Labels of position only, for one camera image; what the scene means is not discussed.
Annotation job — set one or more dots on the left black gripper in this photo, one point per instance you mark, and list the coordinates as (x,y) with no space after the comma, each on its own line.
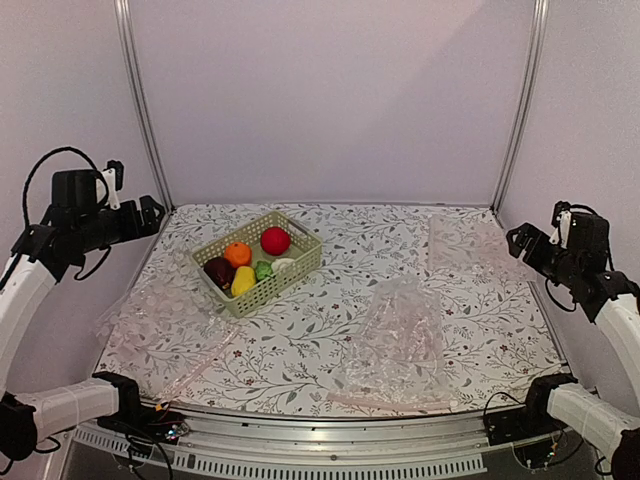
(135,228)

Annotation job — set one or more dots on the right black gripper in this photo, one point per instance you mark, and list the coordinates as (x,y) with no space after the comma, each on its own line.
(533,257)

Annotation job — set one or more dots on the green toy bitter gourd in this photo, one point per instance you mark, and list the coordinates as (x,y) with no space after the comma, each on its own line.
(263,270)

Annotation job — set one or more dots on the clear zip top bag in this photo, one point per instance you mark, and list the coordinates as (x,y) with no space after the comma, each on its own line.
(395,360)

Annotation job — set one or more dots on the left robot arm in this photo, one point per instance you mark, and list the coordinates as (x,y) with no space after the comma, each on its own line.
(84,215)

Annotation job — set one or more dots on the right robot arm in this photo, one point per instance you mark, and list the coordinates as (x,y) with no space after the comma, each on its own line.
(577,255)

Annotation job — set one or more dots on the right rear clear bag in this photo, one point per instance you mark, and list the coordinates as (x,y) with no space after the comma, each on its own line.
(475,248)

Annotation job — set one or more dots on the left clear dotted bag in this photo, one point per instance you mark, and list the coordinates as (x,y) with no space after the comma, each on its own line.
(166,332)

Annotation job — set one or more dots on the dark red toy fruit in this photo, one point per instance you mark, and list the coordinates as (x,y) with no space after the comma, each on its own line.
(220,271)

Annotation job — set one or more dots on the orange toy orange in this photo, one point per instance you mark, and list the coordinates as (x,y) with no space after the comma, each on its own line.
(238,254)

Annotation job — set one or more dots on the green perforated plastic basket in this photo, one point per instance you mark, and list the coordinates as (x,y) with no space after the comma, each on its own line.
(301,258)

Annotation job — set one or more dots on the yellow toy mango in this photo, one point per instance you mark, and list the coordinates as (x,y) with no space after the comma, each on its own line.
(244,280)

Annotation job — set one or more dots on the floral table mat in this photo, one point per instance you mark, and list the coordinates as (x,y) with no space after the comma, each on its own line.
(287,352)

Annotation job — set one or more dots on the red toy apple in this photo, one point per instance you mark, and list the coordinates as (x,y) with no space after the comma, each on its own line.
(275,241)

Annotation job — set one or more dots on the white toy garlic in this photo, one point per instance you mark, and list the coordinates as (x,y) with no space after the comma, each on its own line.
(280,264)

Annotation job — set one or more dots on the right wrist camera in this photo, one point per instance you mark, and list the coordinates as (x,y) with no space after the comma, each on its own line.
(561,222)

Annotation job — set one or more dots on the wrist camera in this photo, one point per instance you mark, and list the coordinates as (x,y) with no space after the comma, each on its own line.
(113,176)
(561,222)

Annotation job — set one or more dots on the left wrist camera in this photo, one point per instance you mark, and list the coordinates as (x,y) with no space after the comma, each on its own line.
(113,176)

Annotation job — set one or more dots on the right aluminium frame post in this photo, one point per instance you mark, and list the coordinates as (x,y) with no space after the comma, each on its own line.
(525,98)

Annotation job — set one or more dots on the aluminium frame post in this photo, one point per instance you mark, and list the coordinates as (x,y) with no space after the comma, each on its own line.
(133,70)
(525,98)

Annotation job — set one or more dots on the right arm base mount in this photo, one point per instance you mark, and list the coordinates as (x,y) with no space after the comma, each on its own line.
(530,419)

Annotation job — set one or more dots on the left aluminium frame post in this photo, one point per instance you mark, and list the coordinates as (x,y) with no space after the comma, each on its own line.
(133,70)

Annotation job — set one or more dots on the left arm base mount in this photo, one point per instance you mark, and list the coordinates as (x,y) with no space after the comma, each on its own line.
(133,418)

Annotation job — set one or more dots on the front aluminium rail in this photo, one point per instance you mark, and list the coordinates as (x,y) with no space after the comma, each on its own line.
(221,444)

